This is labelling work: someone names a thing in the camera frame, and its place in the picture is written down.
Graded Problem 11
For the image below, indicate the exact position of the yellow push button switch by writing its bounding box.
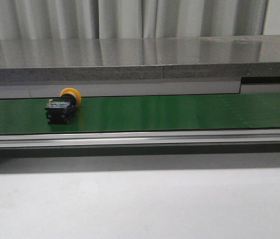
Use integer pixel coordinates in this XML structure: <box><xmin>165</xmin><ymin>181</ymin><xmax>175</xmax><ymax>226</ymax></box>
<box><xmin>45</xmin><ymin>88</ymin><xmax>82</xmax><ymax>124</ymax></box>

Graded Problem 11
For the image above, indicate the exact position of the green conveyor belt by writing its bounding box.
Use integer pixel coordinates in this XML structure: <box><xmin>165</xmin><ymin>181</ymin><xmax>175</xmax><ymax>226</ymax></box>
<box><xmin>0</xmin><ymin>93</ymin><xmax>280</xmax><ymax>134</ymax></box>

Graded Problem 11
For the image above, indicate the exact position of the white pleated curtain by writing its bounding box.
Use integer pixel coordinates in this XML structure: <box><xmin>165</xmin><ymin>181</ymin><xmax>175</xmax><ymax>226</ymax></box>
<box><xmin>0</xmin><ymin>0</ymin><xmax>280</xmax><ymax>40</ymax></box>

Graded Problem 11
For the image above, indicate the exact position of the aluminium conveyor front rail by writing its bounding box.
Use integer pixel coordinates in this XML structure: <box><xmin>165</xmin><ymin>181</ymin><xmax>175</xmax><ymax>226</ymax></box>
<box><xmin>0</xmin><ymin>128</ymin><xmax>280</xmax><ymax>148</ymax></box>

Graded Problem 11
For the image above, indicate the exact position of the grey conveyor back rail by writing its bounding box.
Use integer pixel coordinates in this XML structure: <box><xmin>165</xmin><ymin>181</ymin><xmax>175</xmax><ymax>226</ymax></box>
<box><xmin>0</xmin><ymin>77</ymin><xmax>280</xmax><ymax>99</ymax></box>

